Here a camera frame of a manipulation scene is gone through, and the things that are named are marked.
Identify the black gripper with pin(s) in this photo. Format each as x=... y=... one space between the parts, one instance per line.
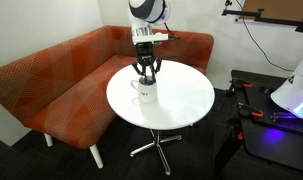
x=145 y=53

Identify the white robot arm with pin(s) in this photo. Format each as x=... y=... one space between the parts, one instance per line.
x=147 y=10

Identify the white ceramic mug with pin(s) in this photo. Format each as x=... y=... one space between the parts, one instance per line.
x=147 y=93

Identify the chrome table base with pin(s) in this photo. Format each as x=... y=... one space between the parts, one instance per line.
x=156 y=143

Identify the orange patterned corner sofa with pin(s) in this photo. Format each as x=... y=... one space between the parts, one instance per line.
x=57 y=83

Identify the black robot stand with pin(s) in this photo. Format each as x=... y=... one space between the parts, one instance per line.
x=271 y=143

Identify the brown cork board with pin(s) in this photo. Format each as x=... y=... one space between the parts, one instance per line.
x=281 y=8

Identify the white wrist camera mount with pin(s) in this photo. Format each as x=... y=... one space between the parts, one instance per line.
x=151 y=37

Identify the black wall rail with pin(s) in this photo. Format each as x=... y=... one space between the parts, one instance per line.
x=274 y=20

